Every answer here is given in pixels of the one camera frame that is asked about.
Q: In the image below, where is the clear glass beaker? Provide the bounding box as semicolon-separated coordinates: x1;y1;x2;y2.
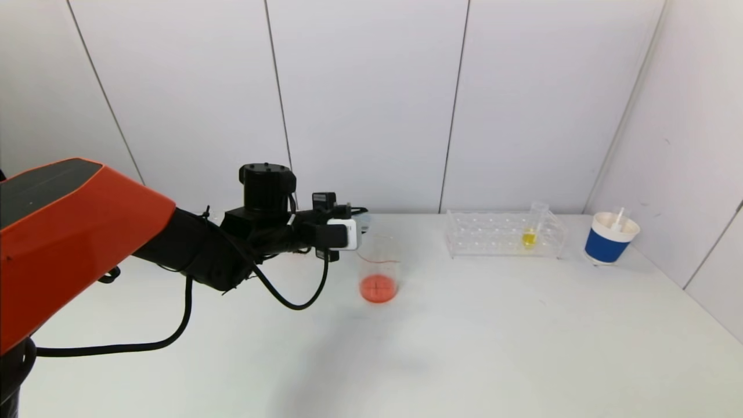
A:
356;235;402;304

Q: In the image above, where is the clear acrylic test tube rack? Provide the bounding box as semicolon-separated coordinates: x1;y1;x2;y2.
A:
444;210;568;260

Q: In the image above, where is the test tube with yellow pigment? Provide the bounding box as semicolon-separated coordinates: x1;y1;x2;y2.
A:
521;202;549;249

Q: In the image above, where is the blue white paper cup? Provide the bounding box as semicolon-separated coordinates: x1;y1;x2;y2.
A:
583;212;641;266

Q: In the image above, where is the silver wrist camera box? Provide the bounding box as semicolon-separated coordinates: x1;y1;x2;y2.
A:
326;218;362;251

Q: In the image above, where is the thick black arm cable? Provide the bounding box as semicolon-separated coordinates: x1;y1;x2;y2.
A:
34;276;194;358

